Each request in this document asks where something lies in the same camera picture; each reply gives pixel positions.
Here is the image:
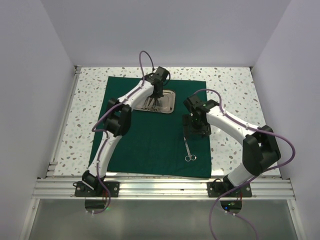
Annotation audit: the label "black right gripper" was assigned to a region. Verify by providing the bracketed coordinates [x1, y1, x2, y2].
[183, 113, 212, 138]

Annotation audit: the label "silver surgical scissors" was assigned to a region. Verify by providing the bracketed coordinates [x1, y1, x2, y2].
[183, 136, 197, 162]

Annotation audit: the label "dark green surgical cloth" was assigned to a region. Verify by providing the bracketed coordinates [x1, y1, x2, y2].
[89, 76, 213, 179]

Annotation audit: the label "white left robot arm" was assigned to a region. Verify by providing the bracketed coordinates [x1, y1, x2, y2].
[82, 67, 171, 197]

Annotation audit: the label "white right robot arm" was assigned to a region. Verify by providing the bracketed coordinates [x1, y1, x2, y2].
[182, 94, 281, 197]

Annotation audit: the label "stainless steel instrument tray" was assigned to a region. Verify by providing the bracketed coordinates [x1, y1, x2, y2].
[134, 89, 176, 114]

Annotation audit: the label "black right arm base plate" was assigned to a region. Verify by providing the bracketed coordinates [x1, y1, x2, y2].
[206, 180, 253, 199]

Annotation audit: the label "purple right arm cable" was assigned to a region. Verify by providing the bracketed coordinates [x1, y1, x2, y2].
[194, 88, 296, 240]

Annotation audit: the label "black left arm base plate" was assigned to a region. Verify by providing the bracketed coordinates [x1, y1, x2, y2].
[72, 181, 120, 198]

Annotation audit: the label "aluminium rail frame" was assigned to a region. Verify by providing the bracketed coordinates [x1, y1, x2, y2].
[20, 66, 306, 240]

